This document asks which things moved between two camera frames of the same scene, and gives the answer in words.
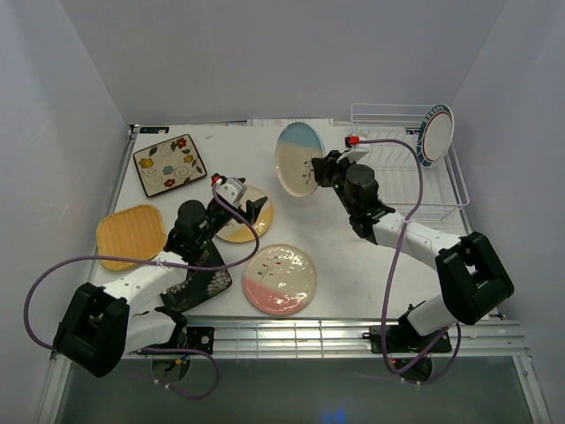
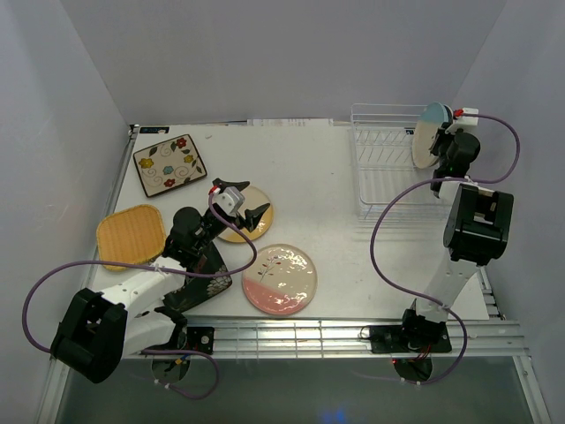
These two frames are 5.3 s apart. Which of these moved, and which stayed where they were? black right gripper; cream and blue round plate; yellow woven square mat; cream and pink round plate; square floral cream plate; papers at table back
Moved: cream and blue round plate; black right gripper
Stayed: square floral cream plate; yellow woven square mat; papers at table back; cream and pink round plate
